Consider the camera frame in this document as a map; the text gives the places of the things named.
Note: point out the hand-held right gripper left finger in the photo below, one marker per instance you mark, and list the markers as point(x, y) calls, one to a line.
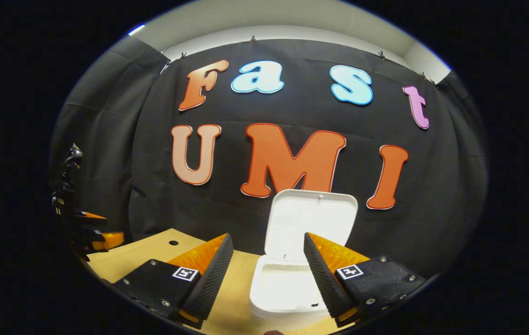
point(213, 284)

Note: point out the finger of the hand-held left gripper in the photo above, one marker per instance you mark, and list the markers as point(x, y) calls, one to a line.
point(92, 222)
point(109, 241)

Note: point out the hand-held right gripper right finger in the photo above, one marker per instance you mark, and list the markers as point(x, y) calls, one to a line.
point(322, 279)

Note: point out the white desktop garbage bin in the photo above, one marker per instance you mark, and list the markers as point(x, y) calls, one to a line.
point(292, 218)

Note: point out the wooden desktop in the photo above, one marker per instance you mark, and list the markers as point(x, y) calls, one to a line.
point(143, 251)

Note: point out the black backdrop cloth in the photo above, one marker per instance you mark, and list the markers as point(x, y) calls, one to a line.
point(153, 209)

